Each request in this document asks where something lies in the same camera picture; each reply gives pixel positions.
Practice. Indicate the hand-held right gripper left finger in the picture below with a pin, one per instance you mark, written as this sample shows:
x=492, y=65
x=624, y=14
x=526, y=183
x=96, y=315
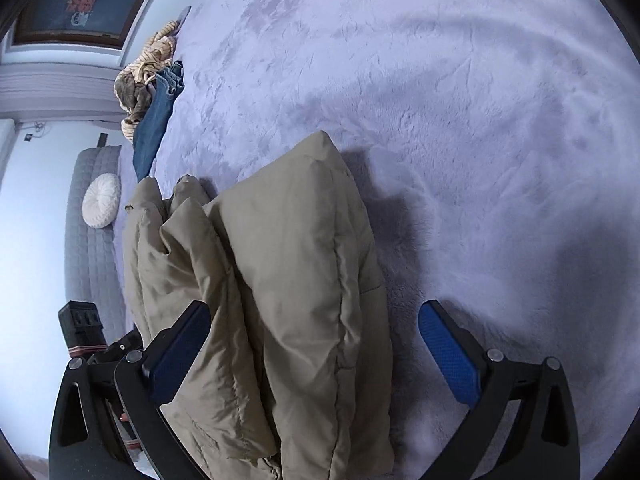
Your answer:
x=182, y=355

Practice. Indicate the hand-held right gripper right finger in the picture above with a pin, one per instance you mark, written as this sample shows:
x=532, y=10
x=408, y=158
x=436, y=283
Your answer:
x=450, y=355

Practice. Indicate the beige puffer jacket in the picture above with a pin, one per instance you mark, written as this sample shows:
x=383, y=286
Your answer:
x=290, y=285

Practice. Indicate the brown and cream clothes pile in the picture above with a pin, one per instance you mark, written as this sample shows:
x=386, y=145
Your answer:
x=155, y=52

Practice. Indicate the grey quilted headboard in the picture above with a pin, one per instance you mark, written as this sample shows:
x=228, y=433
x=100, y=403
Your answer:
x=92, y=270

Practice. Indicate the round white pillow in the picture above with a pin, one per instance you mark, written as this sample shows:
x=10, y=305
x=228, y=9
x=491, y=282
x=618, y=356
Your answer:
x=101, y=201

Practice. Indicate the folded blue jeans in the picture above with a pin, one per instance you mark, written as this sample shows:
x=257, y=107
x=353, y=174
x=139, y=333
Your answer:
x=150, y=130

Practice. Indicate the lavender fleece bed blanket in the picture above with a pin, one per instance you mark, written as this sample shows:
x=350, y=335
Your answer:
x=450, y=135

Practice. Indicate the brown plush cloth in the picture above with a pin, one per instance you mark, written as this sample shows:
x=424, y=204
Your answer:
x=131, y=92

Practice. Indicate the dark window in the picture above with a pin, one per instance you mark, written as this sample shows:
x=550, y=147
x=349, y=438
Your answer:
x=85, y=5

